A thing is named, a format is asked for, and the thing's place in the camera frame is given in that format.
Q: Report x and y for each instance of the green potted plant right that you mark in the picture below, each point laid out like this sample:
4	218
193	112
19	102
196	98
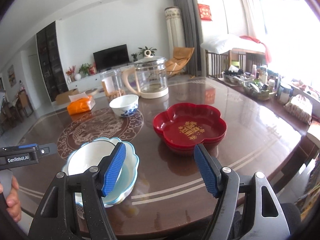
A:
145	51

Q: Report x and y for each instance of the person left hand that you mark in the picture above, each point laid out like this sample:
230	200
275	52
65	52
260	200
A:
13	201

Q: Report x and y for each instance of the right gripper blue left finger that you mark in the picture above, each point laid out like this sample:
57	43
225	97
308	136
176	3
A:
56	216

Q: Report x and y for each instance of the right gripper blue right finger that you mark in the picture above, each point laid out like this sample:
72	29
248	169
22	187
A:
262	217

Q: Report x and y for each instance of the white tv cabinet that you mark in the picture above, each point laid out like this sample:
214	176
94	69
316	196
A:
96	81

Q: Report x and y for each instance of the white standing air conditioner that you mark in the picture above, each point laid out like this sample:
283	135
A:
175	28

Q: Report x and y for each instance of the dining chair wooden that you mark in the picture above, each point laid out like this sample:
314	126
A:
23	104

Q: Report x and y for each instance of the black display cabinet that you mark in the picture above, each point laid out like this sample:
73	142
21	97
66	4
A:
50	63

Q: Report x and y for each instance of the red wall hanging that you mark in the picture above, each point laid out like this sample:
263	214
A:
205	12

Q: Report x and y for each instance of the small dark potted plant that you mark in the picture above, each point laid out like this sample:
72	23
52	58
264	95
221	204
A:
134	56

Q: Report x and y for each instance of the white sheer curtain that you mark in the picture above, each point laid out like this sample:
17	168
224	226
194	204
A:
250	8

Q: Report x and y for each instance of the green potted plant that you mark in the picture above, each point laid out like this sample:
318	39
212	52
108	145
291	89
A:
145	51
84	69

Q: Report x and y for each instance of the orange lounge chair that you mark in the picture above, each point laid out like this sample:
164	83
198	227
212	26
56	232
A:
181	56

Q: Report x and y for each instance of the green potted plant left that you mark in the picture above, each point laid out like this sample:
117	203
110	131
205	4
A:
84	69

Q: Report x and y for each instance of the wooden crib with bedding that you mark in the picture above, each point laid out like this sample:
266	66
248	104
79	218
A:
230	50

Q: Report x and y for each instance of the orange tissue pack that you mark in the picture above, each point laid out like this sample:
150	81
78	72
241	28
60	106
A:
80	103

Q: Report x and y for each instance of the cardboard box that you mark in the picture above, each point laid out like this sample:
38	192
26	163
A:
64	97

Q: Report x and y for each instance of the glass kettle cream handle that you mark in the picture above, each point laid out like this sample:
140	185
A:
148	78

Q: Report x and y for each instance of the red flowers vase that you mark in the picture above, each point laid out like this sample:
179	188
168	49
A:
71	73

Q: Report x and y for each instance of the red flower plate far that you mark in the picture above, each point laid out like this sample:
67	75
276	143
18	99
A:
184	125

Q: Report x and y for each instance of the tray of cosmetic bottles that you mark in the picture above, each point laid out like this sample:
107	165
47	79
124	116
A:
261	83

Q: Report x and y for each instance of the white bowl blue flowers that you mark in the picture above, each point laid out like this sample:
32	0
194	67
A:
125	106

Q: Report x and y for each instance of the grey curtain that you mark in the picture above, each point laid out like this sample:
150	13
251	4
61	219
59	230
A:
193	36

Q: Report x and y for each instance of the black flat television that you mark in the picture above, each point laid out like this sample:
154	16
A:
111	57

